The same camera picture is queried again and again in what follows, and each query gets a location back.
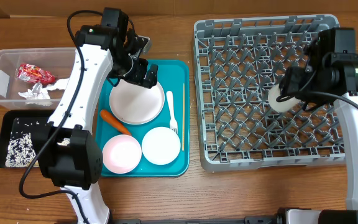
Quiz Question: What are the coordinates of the white cup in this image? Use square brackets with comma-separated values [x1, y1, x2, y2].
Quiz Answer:
[267, 83, 301, 113]

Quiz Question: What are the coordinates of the large white plate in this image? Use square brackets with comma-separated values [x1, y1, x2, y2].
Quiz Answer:
[109, 81, 165, 125]

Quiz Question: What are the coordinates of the small white plate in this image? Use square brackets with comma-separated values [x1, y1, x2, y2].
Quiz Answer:
[141, 127, 181, 166]

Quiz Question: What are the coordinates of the pink bowl with food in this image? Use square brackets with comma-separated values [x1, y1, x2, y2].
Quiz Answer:
[103, 134, 142, 174]

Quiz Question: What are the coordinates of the white tissue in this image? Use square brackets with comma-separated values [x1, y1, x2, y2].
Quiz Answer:
[18, 83, 52, 106]
[45, 78, 69, 91]

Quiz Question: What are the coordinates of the red snack wrapper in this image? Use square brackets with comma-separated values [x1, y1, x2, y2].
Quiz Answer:
[16, 63, 56, 85]

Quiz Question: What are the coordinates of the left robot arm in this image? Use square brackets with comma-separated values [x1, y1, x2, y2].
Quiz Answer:
[30, 7, 158, 223]

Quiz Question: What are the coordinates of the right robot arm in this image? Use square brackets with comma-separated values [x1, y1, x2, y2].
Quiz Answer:
[268, 27, 358, 223]

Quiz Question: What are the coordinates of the grey dishwasher rack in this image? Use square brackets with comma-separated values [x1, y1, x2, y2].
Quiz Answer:
[193, 14, 345, 172]

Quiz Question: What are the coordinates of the wooden chopstick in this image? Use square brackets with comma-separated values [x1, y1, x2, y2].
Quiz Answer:
[181, 83, 186, 152]

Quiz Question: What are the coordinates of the white plastic fork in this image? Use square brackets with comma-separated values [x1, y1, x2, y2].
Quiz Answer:
[166, 91, 178, 134]

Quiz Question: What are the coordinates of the teal serving tray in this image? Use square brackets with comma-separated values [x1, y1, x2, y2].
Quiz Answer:
[95, 60, 190, 177]

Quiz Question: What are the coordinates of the orange carrot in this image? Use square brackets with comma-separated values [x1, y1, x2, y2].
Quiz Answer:
[99, 110, 131, 136]

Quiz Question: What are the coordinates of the black tray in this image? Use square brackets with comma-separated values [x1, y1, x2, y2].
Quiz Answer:
[0, 110, 53, 168]

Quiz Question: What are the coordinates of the clear plastic bin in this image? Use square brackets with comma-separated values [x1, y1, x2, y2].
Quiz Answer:
[0, 47, 76, 110]

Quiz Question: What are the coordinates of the rice and peanuts pile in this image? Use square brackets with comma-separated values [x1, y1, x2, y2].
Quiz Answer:
[5, 118, 40, 168]

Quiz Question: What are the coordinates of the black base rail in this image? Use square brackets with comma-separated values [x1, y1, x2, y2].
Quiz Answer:
[113, 215, 277, 224]

